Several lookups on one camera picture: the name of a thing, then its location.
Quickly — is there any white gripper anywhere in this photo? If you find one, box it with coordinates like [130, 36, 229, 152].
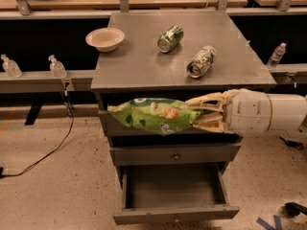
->
[185, 89, 272, 136]

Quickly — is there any green rice chip bag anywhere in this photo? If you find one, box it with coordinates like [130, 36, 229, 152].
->
[107, 98, 203, 136]

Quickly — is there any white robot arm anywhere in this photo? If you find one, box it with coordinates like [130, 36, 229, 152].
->
[185, 89, 307, 143]

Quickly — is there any grey drawer cabinet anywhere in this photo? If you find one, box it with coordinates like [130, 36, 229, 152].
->
[90, 10, 278, 226]

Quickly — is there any grey bottom drawer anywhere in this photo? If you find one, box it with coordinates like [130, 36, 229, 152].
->
[113, 163, 239, 225]

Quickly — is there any grey middle drawer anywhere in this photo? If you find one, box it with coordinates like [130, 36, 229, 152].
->
[110, 143, 241, 166]

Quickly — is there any white green soda can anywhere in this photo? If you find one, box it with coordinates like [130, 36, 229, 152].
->
[186, 45, 217, 79]

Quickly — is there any clear water bottle right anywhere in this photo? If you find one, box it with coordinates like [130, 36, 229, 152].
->
[267, 42, 287, 70]

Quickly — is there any white ceramic bowl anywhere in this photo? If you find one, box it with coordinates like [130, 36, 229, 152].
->
[85, 28, 125, 53]

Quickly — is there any clear pump bottle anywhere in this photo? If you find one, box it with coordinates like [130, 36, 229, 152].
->
[48, 55, 67, 79]

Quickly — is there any clear bottle far left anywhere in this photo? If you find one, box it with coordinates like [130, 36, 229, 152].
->
[1, 55, 22, 78]

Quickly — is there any black floor cable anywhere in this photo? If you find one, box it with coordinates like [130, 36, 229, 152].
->
[0, 91, 75, 179]

